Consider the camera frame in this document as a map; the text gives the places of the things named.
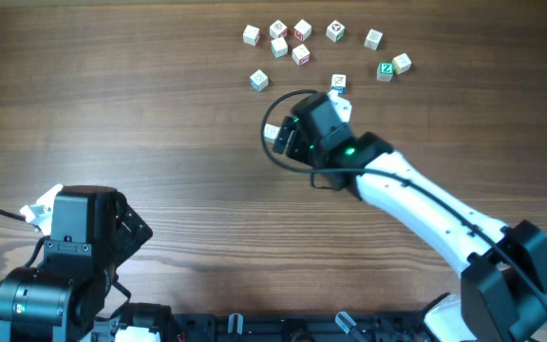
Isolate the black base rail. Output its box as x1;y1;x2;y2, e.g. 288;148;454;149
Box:
173;312;437;342

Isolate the wooden block green letter Z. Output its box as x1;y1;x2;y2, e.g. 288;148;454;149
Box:
376;62;394;82

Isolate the wooden block yellow letter B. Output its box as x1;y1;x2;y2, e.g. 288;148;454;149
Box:
364;28;383;50

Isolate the wooden block number three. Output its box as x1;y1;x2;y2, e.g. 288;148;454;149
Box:
392;53;412;74

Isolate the wooden block shell picture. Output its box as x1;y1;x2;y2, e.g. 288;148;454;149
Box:
269;20;288;39

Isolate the wooden block number six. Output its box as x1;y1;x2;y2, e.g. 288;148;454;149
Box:
263;123;280;144

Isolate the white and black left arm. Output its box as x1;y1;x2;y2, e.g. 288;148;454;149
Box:
0;185;183;341

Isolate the wooden block leaf picture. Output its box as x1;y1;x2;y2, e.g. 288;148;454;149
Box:
330;74;347;94

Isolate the wooden block number one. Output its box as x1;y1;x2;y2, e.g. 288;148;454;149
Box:
271;37;288;58

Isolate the wooden block red letter M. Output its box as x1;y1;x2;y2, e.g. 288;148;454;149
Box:
292;19;312;42

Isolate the wooden block soccer ball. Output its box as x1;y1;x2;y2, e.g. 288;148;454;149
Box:
326;20;346;43

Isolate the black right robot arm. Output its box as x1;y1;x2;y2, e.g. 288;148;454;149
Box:
260;89;547;342

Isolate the wooden block red side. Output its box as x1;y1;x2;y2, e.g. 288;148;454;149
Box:
243;25;260;46

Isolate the wooden block strawberry picture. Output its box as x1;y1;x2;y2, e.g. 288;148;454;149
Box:
250;69;269;91

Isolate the wooden block animal picture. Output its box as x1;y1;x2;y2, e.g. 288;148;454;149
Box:
292;44;311;66

